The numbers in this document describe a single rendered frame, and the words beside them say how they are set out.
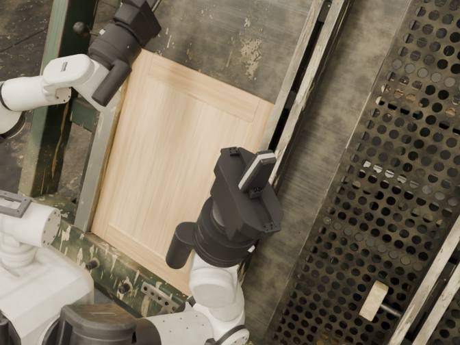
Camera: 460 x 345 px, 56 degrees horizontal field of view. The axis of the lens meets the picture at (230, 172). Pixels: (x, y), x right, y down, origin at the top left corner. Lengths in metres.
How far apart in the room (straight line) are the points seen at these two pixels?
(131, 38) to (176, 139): 0.31
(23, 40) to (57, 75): 3.25
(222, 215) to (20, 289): 0.37
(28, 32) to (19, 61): 0.44
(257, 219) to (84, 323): 0.31
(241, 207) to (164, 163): 0.67
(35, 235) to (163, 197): 0.51
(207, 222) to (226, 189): 0.07
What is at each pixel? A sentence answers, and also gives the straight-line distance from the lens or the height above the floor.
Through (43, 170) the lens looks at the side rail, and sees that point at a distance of 1.49.
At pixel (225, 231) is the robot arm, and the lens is 0.56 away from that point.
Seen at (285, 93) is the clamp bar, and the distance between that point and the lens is 0.93.
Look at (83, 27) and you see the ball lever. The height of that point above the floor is 1.44.
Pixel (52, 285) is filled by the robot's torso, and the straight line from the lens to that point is 0.78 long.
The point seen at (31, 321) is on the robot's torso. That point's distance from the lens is 0.75.
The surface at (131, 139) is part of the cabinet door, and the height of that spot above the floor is 1.16.
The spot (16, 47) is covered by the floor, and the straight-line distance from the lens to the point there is 4.11.
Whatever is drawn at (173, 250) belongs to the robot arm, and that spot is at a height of 1.43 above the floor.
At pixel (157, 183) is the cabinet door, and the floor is 1.09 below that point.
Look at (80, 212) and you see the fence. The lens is 1.37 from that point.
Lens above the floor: 1.99
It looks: 49 degrees down
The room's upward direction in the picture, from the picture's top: straight up
